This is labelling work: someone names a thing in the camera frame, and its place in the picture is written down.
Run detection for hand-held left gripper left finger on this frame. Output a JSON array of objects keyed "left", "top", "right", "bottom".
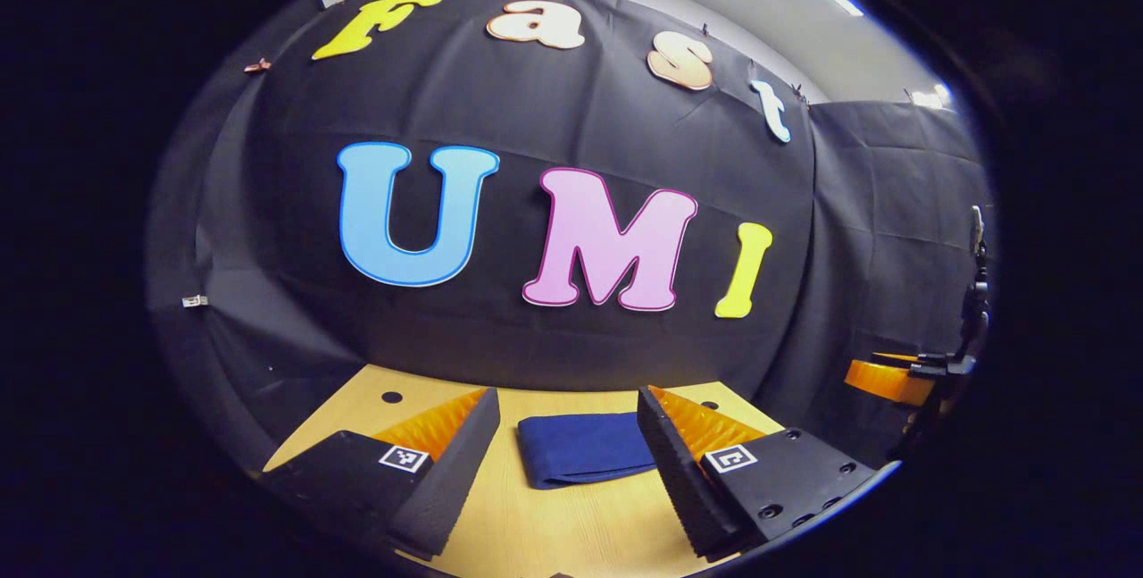
[{"left": 257, "top": 386, "right": 503, "bottom": 561}]

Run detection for blue jeans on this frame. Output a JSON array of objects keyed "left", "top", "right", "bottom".
[{"left": 516, "top": 411, "right": 659, "bottom": 491}]

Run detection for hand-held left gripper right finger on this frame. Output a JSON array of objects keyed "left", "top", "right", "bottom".
[{"left": 635, "top": 384, "right": 882, "bottom": 563}]

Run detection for black backdrop cloth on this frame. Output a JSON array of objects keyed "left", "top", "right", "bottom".
[{"left": 147, "top": 0, "right": 992, "bottom": 472}]

